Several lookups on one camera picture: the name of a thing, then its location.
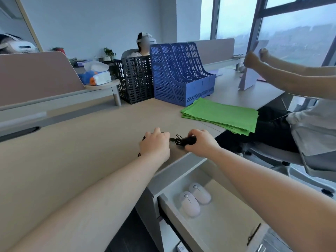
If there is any black mouse cable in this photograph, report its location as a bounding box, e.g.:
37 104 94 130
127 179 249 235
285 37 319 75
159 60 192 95
169 134 185 148

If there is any small green potted plant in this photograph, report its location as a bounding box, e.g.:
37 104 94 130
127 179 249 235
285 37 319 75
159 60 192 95
103 47 116 62

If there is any person's left hand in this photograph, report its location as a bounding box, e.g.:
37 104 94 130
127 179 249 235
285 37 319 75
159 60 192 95
139 128 171 162

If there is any white computer mouse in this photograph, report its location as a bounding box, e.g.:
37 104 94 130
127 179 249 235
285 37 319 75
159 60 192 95
189 183 212 205
179 191 201 218

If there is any black computer mouse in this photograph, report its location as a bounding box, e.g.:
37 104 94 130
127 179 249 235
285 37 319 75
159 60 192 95
181 136 197 147

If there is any black cable bundle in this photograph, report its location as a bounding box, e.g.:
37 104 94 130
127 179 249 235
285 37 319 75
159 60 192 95
137 133 146 158

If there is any person's right hand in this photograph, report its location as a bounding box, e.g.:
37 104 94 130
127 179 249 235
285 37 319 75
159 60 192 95
184 129 221 158

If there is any blue tissue box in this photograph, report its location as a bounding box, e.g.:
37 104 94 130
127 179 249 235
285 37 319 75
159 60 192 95
78 60 112 86

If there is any open beige desk drawer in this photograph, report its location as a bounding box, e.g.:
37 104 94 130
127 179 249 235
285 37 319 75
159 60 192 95
135 152 271 252

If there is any stack of green folders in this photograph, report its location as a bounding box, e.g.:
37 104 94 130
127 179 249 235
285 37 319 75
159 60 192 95
181 97 259 136

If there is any black drawer handle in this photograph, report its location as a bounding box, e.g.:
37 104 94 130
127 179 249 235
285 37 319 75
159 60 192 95
247 223 262 246

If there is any grey office chair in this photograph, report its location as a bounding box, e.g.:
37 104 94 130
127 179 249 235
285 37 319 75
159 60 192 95
240 141 336 198

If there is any beige desk riser shelf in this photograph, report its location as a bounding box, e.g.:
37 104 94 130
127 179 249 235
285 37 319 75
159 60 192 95
84 79 122 107

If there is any black plastic file rack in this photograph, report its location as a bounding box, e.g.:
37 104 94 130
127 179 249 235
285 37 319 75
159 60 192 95
115 55 155 105

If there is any blue plastic file rack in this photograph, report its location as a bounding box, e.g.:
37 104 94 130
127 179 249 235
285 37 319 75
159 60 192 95
150 42 216 107

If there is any pink desk partition panel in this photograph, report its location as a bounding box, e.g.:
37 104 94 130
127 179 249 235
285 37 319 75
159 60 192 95
0 51 86 108

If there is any person's right forearm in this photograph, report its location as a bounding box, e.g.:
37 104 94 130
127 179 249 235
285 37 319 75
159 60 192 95
202 147 336 252

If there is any person's left forearm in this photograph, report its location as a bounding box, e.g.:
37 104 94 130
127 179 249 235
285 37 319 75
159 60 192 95
0 152 164 252

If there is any dark window frame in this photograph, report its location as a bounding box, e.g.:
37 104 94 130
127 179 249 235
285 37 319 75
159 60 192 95
210 0 336 67

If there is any white headset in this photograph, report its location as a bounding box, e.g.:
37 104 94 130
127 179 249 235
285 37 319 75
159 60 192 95
136 32 157 45

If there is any white paper sheet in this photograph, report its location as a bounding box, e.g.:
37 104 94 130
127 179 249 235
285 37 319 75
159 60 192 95
238 40 270 90

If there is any grey desk partition panel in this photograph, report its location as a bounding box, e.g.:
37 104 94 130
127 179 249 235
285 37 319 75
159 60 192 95
193 38 235 66

